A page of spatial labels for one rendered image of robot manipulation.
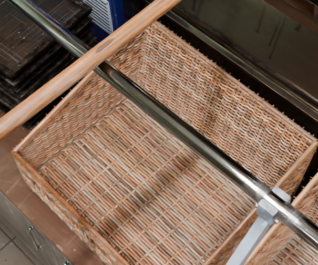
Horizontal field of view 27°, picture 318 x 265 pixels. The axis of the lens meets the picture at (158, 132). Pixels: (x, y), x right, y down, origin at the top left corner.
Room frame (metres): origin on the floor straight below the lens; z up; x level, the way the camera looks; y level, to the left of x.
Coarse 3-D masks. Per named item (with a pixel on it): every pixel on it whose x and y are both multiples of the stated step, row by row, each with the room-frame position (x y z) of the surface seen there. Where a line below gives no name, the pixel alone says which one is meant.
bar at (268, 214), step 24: (24, 0) 0.92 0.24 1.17; (48, 24) 0.85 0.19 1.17; (72, 48) 0.79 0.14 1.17; (96, 72) 0.74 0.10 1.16; (120, 72) 0.73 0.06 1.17; (144, 96) 0.67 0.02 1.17; (168, 120) 0.62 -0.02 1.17; (192, 144) 0.57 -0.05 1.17; (216, 168) 0.52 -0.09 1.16; (240, 168) 0.51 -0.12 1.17; (264, 192) 0.47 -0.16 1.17; (264, 216) 0.44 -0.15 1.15; (288, 216) 0.43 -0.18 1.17; (312, 240) 0.39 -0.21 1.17; (240, 264) 0.39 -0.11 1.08
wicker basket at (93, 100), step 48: (144, 48) 1.14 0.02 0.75; (192, 48) 1.04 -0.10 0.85; (96, 96) 1.03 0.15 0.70; (192, 96) 0.99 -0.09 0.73; (240, 96) 0.91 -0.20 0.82; (48, 144) 0.92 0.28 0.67; (96, 144) 0.95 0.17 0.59; (144, 144) 0.94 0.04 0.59; (240, 144) 0.85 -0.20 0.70; (288, 144) 0.78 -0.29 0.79; (48, 192) 0.75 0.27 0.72; (96, 192) 0.81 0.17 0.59; (144, 192) 0.80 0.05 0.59; (192, 192) 0.79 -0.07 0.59; (240, 192) 0.77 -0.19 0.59; (288, 192) 0.69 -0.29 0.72; (96, 240) 0.63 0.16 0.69; (144, 240) 0.66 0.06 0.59; (192, 240) 0.65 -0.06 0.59; (240, 240) 0.60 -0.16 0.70
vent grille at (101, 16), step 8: (88, 0) 1.33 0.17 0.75; (96, 0) 1.30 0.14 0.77; (104, 0) 1.28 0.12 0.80; (96, 8) 1.31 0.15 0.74; (104, 8) 1.28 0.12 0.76; (88, 16) 1.34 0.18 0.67; (96, 16) 1.31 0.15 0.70; (104, 16) 1.29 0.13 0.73; (104, 24) 1.29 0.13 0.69; (112, 32) 1.27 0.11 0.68
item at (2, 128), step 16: (160, 0) 0.85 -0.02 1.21; (176, 0) 0.86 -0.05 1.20; (144, 16) 0.82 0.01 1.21; (160, 16) 0.83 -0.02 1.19; (128, 32) 0.79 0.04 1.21; (96, 48) 0.75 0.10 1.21; (112, 48) 0.76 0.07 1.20; (80, 64) 0.72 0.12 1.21; (96, 64) 0.73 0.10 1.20; (64, 80) 0.69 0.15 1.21; (32, 96) 0.66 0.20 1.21; (48, 96) 0.66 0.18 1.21; (16, 112) 0.63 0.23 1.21; (32, 112) 0.64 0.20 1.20; (0, 128) 0.60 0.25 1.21; (16, 128) 0.61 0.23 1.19
